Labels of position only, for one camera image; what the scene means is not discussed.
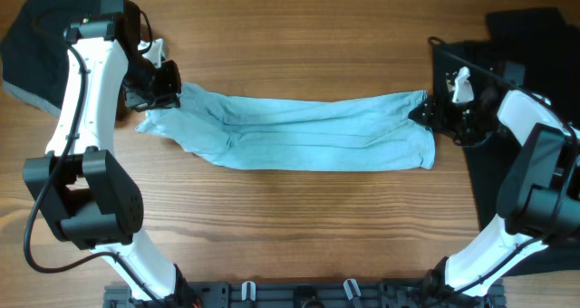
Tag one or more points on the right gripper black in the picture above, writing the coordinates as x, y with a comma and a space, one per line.
441, 104

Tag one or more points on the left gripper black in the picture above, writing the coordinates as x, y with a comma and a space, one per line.
166, 98

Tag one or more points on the light blue t-shirt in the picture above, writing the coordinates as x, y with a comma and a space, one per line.
359, 135

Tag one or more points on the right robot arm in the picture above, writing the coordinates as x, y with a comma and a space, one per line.
537, 201

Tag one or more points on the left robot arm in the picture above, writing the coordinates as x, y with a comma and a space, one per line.
79, 188

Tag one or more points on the folded grey garment under stack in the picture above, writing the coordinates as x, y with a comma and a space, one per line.
31, 99

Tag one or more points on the black garment on right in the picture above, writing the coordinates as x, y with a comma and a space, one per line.
538, 50

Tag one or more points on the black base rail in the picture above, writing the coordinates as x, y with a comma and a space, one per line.
388, 293

